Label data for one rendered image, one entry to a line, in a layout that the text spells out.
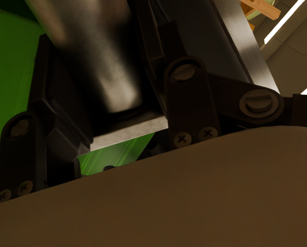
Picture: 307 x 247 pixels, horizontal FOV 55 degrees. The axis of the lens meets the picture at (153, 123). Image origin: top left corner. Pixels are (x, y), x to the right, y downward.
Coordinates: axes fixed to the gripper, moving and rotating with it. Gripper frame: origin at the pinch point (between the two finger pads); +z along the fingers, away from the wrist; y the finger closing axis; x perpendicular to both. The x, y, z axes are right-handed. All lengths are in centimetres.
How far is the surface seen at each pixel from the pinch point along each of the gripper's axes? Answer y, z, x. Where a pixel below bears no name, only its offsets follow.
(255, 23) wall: 273, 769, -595
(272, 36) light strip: 199, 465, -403
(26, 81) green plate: -5.7, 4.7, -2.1
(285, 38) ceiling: 272, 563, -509
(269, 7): 93, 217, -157
